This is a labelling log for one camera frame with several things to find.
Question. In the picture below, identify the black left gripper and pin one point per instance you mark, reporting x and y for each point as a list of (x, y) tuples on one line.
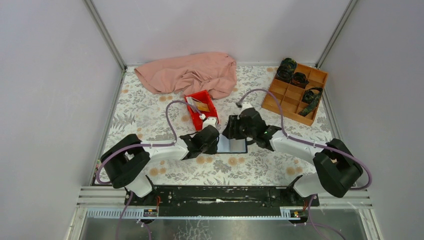
[(213, 149)]

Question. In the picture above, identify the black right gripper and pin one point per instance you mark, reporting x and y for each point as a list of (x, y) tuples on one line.
[(232, 124)]

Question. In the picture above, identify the gold VIP card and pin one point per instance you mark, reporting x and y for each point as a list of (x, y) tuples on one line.
[(202, 106)]

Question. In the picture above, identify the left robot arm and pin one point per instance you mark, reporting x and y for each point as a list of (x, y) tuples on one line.
[(125, 161)]

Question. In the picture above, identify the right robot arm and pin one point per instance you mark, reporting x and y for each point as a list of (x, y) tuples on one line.
[(336, 171)]

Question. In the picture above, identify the stack of cards in bin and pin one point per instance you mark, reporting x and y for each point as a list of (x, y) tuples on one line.
[(191, 102)]

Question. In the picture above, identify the red plastic bin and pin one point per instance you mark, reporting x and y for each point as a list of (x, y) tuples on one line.
[(204, 97)]

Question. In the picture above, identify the pink cloth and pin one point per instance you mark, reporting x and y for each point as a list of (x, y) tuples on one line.
[(214, 72)]

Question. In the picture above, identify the wooden compartment tray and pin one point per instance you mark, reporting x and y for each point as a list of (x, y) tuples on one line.
[(297, 103)]

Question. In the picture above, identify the rolled dark belt middle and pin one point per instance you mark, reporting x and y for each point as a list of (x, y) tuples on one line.
[(299, 80)]

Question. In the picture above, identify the rolled dark belt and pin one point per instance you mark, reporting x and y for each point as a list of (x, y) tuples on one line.
[(286, 70), (299, 80)]

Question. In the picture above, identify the rolled dark belt top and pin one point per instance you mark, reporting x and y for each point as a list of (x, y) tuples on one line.
[(286, 70)]

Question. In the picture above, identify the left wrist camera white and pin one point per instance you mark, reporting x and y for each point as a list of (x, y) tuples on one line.
[(208, 121)]

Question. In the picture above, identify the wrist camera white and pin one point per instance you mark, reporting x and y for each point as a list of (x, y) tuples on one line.
[(208, 121), (243, 105)]

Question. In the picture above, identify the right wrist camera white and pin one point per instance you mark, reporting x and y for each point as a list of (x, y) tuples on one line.
[(243, 105)]

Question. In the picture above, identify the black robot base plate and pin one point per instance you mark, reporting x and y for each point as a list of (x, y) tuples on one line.
[(221, 201)]

